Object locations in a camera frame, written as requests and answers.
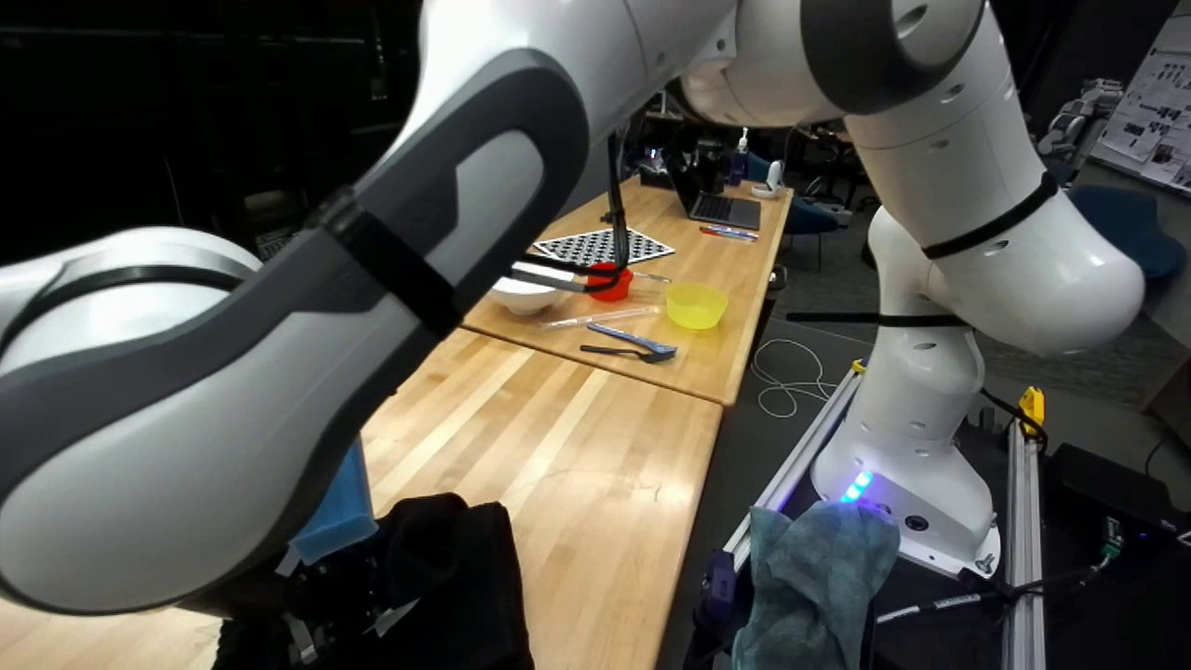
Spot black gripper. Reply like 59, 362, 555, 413
219, 551, 390, 670

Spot black towel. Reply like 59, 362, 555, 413
369, 491, 538, 670

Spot dark metal spoon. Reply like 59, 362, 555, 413
572, 341, 673, 371

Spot thin white stick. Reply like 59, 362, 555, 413
542, 307, 664, 333

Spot purple clamp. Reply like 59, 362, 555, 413
701, 551, 748, 626

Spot blue grey utensil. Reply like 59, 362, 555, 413
582, 318, 681, 363

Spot red plastic cup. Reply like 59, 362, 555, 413
586, 259, 637, 304

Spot yellow plastic bowl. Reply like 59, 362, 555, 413
660, 281, 734, 333

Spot black white checkered board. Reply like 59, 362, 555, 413
533, 227, 679, 271

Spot teal cloth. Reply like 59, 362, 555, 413
727, 498, 903, 670

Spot red and blue markers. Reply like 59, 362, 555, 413
695, 220, 762, 244

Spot dark laptop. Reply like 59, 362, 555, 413
667, 153, 762, 233

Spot yellow clamp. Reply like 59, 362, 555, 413
1011, 383, 1050, 439

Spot black power box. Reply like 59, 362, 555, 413
1050, 443, 1183, 532

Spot blue seat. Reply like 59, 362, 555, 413
1071, 183, 1191, 289

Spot white paper poster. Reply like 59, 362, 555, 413
1090, 11, 1191, 194

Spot blue wrist camera housing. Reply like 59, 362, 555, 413
286, 439, 380, 568

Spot aluminium extrusion rail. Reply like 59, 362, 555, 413
724, 362, 866, 573
1000, 421, 1052, 670

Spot black camera cable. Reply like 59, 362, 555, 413
505, 130, 634, 300

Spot white floor cable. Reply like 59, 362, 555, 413
753, 333, 837, 421

